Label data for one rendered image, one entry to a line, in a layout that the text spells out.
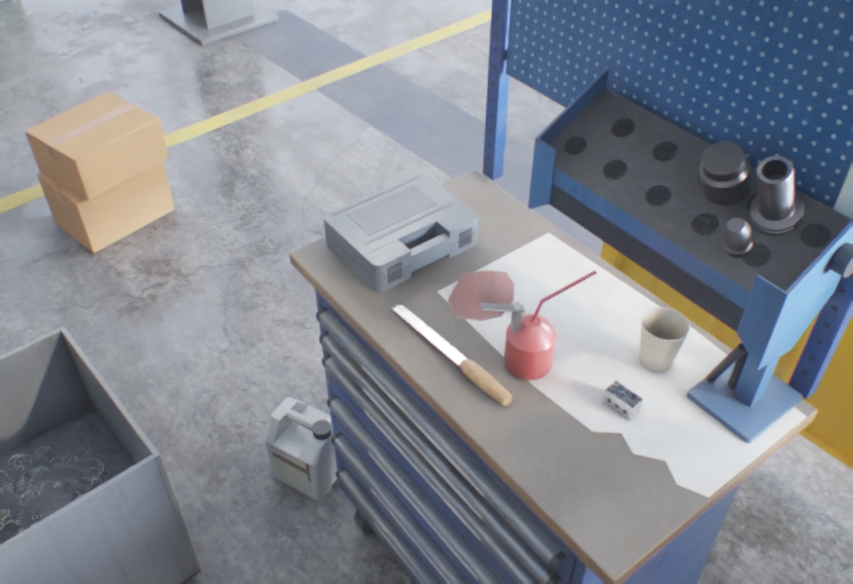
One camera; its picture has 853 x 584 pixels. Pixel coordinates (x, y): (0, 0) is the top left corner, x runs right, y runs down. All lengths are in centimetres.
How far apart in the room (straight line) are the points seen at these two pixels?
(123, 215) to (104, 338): 58
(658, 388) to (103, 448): 147
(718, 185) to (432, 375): 57
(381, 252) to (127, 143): 183
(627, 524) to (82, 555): 121
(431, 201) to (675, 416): 65
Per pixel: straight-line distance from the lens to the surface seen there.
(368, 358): 160
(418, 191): 173
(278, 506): 245
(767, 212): 128
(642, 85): 149
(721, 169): 128
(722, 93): 140
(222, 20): 493
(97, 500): 192
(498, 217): 178
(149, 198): 342
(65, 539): 196
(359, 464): 196
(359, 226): 164
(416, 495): 174
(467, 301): 155
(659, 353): 146
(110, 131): 328
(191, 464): 259
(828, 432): 256
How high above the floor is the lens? 204
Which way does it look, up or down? 41 degrees down
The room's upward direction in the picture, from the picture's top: straight up
